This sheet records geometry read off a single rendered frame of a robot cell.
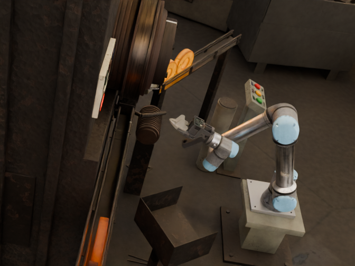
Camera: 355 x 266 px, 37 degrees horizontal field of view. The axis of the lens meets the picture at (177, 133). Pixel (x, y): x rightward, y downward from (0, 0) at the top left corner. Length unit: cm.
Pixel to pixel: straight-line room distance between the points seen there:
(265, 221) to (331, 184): 105
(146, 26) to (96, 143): 48
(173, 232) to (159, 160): 125
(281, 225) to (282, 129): 64
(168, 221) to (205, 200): 104
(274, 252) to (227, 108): 86
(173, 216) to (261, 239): 87
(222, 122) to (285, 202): 74
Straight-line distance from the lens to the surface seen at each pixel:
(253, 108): 307
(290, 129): 239
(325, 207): 356
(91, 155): 199
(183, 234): 218
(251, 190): 293
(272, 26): 437
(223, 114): 311
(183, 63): 300
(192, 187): 326
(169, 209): 224
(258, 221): 279
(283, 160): 252
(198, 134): 244
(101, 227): 186
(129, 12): 206
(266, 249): 304
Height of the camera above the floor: 221
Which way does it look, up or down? 38 degrees down
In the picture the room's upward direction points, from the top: 17 degrees clockwise
